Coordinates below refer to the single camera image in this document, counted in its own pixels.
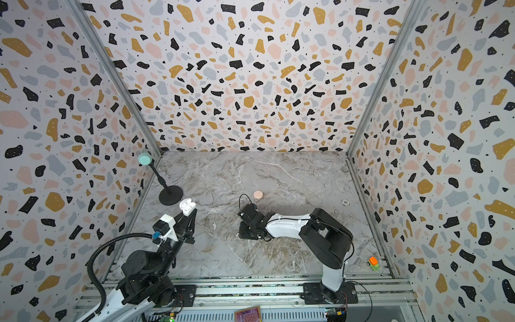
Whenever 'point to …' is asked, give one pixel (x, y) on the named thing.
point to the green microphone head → (145, 158)
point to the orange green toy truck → (374, 263)
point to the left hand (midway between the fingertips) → (194, 207)
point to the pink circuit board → (249, 314)
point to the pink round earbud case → (258, 194)
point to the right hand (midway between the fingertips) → (240, 231)
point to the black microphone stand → (169, 195)
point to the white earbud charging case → (187, 206)
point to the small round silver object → (345, 202)
